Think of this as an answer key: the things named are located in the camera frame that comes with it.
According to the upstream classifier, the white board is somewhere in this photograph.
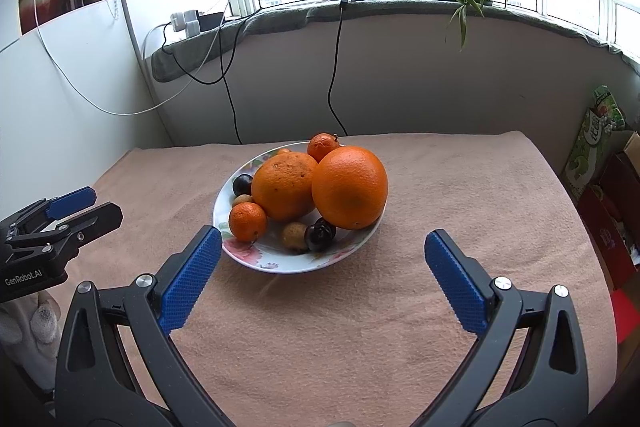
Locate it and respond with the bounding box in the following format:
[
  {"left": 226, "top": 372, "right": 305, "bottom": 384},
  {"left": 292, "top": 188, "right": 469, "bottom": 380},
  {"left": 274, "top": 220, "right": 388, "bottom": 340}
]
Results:
[{"left": 0, "top": 0, "right": 171, "bottom": 218}]

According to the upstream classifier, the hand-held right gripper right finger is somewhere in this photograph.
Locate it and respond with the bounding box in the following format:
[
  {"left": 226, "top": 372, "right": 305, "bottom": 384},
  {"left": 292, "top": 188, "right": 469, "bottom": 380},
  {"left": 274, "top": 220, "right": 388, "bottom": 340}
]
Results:
[{"left": 412, "top": 229, "right": 591, "bottom": 427}]

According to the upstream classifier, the cardboard box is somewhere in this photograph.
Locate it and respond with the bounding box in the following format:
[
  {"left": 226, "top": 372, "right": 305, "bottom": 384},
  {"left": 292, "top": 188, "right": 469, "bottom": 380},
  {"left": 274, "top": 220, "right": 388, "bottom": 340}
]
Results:
[{"left": 620, "top": 130, "right": 640, "bottom": 172}]

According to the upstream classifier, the pink blanket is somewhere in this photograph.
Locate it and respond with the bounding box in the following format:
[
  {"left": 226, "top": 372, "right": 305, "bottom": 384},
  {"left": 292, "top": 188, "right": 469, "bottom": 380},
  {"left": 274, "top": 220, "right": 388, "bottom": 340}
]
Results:
[{"left": 47, "top": 129, "right": 621, "bottom": 427}]

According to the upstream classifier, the grey windowsill cloth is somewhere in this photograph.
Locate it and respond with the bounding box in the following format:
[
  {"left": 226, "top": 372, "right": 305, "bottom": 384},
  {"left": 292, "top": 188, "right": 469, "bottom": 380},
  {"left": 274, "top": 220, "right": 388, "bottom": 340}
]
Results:
[{"left": 151, "top": 0, "right": 640, "bottom": 82}]

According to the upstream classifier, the floral ceramic plate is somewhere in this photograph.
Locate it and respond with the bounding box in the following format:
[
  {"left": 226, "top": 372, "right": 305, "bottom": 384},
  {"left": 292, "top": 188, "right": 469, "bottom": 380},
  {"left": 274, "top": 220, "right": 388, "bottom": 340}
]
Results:
[{"left": 212, "top": 141, "right": 388, "bottom": 275}]

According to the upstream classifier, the black power cable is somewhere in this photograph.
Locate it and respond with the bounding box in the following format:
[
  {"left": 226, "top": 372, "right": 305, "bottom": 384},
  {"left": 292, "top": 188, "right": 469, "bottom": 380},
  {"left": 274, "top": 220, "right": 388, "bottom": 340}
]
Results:
[{"left": 162, "top": 14, "right": 246, "bottom": 145}]

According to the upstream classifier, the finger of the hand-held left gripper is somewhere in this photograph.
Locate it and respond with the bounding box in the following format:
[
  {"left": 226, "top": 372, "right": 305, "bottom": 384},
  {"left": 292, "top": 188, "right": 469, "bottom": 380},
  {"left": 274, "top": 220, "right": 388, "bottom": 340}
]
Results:
[
  {"left": 0, "top": 187, "right": 97, "bottom": 235},
  {"left": 5, "top": 202, "right": 124, "bottom": 252}
]

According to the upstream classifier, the red paper sheet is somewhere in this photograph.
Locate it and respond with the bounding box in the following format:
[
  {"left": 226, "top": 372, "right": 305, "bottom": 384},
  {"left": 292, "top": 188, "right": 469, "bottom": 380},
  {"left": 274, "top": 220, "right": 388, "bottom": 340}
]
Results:
[{"left": 611, "top": 289, "right": 638, "bottom": 347}]

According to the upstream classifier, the white cable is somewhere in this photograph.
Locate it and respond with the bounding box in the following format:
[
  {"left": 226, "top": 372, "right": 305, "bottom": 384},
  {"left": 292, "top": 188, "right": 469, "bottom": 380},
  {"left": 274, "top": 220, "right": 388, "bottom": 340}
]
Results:
[{"left": 30, "top": 0, "right": 243, "bottom": 115}]

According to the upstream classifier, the large smooth orange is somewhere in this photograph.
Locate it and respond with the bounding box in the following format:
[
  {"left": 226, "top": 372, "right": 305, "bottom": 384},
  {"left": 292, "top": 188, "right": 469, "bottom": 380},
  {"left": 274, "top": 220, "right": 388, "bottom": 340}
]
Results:
[{"left": 311, "top": 146, "right": 389, "bottom": 231}]

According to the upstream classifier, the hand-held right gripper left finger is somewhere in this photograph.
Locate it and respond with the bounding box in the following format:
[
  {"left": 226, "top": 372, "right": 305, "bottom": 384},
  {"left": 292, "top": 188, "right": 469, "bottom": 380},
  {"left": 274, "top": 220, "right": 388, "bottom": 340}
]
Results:
[{"left": 55, "top": 224, "right": 236, "bottom": 427}]

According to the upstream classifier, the green printed bag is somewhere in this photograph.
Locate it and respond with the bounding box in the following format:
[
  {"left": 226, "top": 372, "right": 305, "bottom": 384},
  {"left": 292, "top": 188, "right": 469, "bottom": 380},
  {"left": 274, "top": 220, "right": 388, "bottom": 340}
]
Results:
[{"left": 565, "top": 84, "right": 628, "bottom": 202}]

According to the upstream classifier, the black tripod cable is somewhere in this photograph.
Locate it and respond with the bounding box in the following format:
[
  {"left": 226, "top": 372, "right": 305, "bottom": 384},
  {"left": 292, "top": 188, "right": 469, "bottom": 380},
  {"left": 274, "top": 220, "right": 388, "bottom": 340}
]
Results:
[{"left": 327, "top": 4, "right": 351, "bottom": 138}]

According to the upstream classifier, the large rough orange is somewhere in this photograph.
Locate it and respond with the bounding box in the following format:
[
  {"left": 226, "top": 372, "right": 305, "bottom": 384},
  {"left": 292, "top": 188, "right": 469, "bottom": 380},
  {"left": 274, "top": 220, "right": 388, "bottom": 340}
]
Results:
[{"left": 251, "top": 152, "right": 319, "bottom": 223}]

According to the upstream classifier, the red box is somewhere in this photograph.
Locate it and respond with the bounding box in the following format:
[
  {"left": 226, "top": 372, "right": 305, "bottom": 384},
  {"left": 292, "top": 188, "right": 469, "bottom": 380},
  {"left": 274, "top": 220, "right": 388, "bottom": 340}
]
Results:
[{"left": 577, "top": 152, "right": 640, "bottom": 293}]

